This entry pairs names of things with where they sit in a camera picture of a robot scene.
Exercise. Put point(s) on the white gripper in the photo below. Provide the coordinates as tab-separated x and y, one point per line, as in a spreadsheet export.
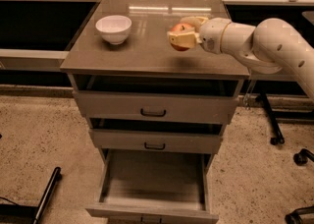
211	35

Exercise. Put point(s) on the red apple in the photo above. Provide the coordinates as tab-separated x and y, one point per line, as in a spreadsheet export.
177	28

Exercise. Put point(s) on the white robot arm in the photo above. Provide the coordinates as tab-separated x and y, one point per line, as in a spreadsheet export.
272	46

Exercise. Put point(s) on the grey drawer cabinet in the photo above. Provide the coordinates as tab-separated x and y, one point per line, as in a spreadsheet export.
147	52

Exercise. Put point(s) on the grey middle drawer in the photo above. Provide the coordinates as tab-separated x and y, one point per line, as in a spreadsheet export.
177	136

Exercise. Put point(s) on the grey drawer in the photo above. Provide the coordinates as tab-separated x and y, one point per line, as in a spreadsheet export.
177	136
154	187
185	100

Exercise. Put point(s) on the grey top drawer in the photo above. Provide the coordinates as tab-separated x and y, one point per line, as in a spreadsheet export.
185	100

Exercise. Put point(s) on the grey bottom drawer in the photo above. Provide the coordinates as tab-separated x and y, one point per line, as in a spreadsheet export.
154	187

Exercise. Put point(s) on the white ceramic bowl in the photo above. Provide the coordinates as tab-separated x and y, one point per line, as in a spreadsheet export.
114	29

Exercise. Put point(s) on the black stand leg right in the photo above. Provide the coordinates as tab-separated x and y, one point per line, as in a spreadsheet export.
277	137

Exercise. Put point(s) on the black stand leg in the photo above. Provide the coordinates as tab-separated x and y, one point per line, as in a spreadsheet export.
277	137
54	179

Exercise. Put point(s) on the black caster wheel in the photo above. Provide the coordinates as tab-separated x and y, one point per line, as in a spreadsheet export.
303	156

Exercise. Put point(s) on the black stand leg left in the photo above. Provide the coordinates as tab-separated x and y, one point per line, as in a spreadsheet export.
54	179

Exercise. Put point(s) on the black top drawer handle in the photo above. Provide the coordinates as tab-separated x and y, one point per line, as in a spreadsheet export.
148	113

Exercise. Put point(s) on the black drawer handle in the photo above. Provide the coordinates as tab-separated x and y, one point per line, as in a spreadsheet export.
148	113
154	146

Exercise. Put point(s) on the black middle drawer handle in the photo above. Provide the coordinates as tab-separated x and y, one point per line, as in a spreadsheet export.
154	146

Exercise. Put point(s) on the grey metal rail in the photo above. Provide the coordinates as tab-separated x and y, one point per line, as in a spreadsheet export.
31	60

